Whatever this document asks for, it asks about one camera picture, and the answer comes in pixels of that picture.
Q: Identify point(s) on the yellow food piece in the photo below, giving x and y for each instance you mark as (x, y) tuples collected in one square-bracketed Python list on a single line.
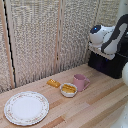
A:
[(53, 83)]

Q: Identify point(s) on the black air fryer drawer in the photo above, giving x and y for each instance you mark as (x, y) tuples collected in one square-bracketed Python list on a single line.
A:
[(103, 66)]

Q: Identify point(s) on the yellow food in bowl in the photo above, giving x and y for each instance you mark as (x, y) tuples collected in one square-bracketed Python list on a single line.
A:
[(68, 88)]

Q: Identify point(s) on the pink mug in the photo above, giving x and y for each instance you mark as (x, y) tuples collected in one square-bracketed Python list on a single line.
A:
[(79, 82)]

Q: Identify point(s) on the small white bowl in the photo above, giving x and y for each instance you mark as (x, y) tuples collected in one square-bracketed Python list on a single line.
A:
[(68, 94)]

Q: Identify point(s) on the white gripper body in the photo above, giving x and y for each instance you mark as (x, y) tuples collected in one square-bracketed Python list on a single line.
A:
[(101, 52)]

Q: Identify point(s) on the white floral rim plate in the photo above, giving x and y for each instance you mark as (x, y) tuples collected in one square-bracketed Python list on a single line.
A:
[(26, 108)]

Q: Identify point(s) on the white black Franka robot arm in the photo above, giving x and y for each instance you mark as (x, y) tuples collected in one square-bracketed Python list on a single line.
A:
[(106, 36)]

